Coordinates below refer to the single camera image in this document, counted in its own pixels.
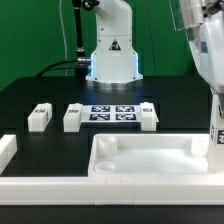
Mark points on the white desk top tray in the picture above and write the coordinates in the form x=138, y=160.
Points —
x=147, y=155

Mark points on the white front fence bar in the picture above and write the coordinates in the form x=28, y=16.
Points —
x=201, y=190

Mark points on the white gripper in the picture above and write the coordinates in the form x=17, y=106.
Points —
x=203, y=23

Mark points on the fiducial marker plate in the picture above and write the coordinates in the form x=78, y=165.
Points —
x=110, y=114

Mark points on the white left fence block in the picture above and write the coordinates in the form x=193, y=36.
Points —
x=8, y=148

